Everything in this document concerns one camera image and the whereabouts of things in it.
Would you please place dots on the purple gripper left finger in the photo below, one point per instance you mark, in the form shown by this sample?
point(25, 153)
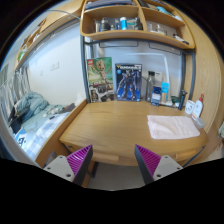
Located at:
point(72, 167)

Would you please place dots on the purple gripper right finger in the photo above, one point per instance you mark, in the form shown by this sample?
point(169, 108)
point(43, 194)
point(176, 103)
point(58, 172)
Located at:
point(154, 167)

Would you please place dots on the pink folded towel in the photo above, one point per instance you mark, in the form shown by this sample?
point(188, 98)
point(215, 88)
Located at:
point(171, 127)

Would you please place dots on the bed with checkered sheet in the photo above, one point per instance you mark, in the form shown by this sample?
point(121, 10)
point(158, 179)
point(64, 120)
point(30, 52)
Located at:
point(35, 132)

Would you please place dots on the wooden desk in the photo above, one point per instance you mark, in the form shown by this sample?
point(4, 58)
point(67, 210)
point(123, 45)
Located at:
point(114, 129)

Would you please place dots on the small blue box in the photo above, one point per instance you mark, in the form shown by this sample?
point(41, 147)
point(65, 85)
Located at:
point(156, 96)

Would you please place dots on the white bottle red cap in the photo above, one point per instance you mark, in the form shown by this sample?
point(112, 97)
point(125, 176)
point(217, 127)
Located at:
point(198, 108)

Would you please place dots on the teal crumpled blanket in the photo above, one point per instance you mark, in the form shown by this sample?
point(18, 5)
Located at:
point(31, 104)

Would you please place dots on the clear glass bottle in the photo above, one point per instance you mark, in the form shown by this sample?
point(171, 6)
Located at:
point(150, 85)

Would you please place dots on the black electric shaver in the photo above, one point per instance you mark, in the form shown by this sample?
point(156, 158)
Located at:
point(182, 99)

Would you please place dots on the light blue tall box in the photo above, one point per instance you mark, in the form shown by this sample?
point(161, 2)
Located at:
point(164, 92)

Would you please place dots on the blue Gundam model box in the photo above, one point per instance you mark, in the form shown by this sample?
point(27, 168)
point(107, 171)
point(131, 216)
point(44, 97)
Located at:
point(128, 77)

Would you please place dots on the Groot Lego box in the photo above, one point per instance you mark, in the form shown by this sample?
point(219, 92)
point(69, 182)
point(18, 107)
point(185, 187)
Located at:
point(100, 79)

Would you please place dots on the dark jar on shelf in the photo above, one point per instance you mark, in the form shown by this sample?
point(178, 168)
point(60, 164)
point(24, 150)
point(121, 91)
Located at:
point(104, 26)

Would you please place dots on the blue white can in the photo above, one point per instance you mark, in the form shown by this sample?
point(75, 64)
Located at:
point(123, 23)

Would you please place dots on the wooden wall shelf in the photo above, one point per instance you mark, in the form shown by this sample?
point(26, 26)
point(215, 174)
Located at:
point(153, 20)

